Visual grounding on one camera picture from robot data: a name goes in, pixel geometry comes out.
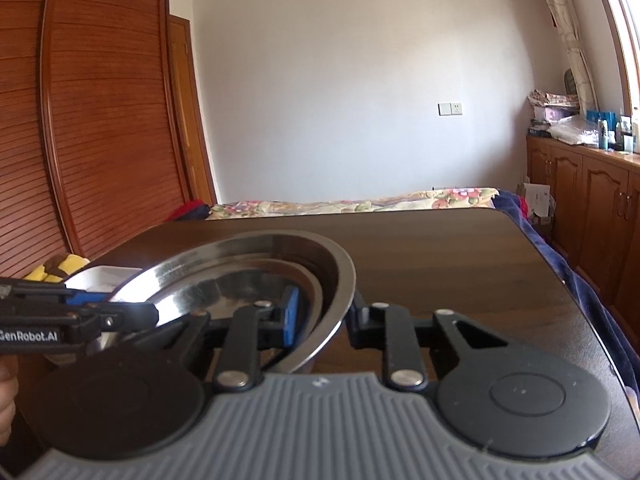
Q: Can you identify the white wall switch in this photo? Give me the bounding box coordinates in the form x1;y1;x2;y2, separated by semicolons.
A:
438;103;462;116

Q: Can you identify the medium steel bowl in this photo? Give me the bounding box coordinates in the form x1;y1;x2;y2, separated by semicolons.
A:
196;258;324;360

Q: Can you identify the stack of books and papers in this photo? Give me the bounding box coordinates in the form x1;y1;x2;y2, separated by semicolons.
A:
527;89;580;136

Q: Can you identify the patterned curtain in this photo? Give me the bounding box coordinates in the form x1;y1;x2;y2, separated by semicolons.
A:
544;0;599;116

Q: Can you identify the large steel bowl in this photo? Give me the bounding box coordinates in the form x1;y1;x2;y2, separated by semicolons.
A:
110;231;356;373

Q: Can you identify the yellow plush toy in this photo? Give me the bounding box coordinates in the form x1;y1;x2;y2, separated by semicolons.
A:
25;254;90;283

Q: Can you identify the wooden sideboard cabinet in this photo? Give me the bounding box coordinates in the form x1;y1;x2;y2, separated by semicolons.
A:
526;136;640;348

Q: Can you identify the white cardboard box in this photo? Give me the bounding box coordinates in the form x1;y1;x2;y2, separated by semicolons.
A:
516;182;555;226

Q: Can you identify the wooden door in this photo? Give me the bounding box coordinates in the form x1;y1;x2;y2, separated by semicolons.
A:
168;15;217;205

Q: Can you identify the person's left hand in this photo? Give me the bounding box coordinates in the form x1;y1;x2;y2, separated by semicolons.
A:
0;356;18;446

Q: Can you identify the dark blue blanket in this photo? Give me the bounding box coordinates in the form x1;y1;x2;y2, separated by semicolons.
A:
492;190;639;401

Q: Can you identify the floral bedspread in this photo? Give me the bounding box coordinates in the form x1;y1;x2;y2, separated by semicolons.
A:
208;188;499;220

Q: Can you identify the red cloth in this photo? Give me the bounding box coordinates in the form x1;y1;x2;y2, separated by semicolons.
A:
166;200;212;222

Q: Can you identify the large floral rectangular plate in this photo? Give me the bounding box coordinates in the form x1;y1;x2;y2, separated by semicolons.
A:
44;264;144;366

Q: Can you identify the wooden louvered wardrobe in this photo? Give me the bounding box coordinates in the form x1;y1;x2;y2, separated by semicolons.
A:
1;0;190;278

